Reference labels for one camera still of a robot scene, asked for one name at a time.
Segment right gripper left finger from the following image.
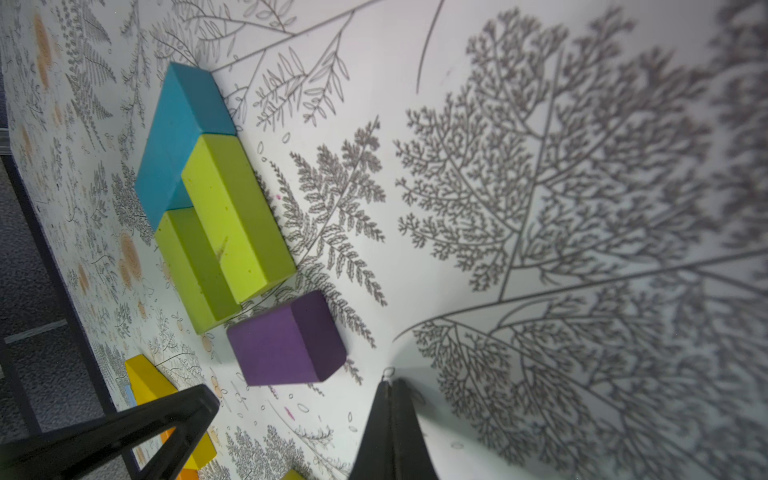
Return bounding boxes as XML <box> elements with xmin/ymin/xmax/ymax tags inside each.
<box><xmin>1</xmin><ymin>385</ymin><xmax>220</xmax><ymax>479</ymax></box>

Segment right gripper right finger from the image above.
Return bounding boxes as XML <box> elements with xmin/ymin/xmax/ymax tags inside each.
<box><xmin>349</xmin><ymin>379</ymin><xmax>438</xmax><ymax>480</ymax></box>

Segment purple block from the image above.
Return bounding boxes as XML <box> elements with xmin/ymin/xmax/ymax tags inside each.
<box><xmin>227</xmin><ymin>290</ymin><xmax>347</xmax><ymax>386</ymax></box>

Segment lime green block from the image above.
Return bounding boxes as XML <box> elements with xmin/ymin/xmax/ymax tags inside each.
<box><xmin>182</xmin><ymin>134</ymin><xmax>296</xmax><ymax>303</ymax></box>
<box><xmin>155</xmin><ymin>208</ymin><xmax>241</xmax><ymax>335</ymax></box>

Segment teal block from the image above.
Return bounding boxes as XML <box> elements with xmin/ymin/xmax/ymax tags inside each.
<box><xmin>135</xmin><ymin>62</ymin><xmax>236</xmax><ymax>231</ymax></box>

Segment light blue block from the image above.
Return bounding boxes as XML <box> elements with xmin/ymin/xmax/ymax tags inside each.
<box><xmin>122</xmin><ymin>385</ymin><xmax>137</xmax><ymax>408</ymax></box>

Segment long yellow block left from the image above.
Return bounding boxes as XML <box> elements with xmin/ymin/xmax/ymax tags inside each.
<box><xmin>125</xmin><ymin>355</ymin><xmax>217</xmax><ymax>477</ymax></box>

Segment long yellow block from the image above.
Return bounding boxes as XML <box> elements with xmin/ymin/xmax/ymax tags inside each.
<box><xmin>125</xmin><ymin>355</ymin><xmax>217</xmax><ymax>477</ymax></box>
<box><xmin>281</xmin><ymin>470</ymin><xmax>305</xmax><ymax>480</ymax></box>

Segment orange block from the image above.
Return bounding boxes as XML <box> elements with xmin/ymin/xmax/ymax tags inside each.
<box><xmin>160</xmin><ymin>428</ymin><xmax>199</xmax><ymax>480</ymax></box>

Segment long yellow block right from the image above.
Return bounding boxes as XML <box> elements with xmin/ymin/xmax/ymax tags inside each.
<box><xmin>281</xmin><ymin>470</ymin><xmax>305</xmax><ymax>480</ymax></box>

